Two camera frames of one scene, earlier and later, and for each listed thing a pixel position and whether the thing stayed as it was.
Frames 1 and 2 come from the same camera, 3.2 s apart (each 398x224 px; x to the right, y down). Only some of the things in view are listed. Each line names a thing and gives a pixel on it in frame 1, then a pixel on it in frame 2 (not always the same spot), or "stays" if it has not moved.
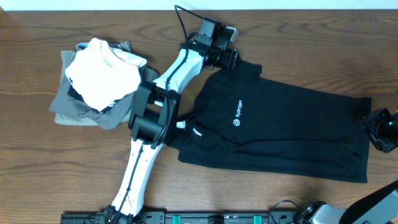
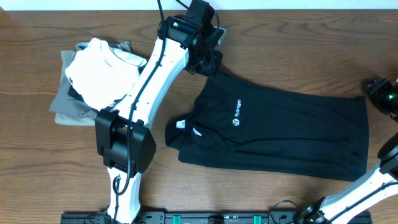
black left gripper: x=231 y=59 to x=212 y=68
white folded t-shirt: x=102 y=74 stays
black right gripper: x=373 y=120 to x=377 y=89
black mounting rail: x=191 y=217 stays
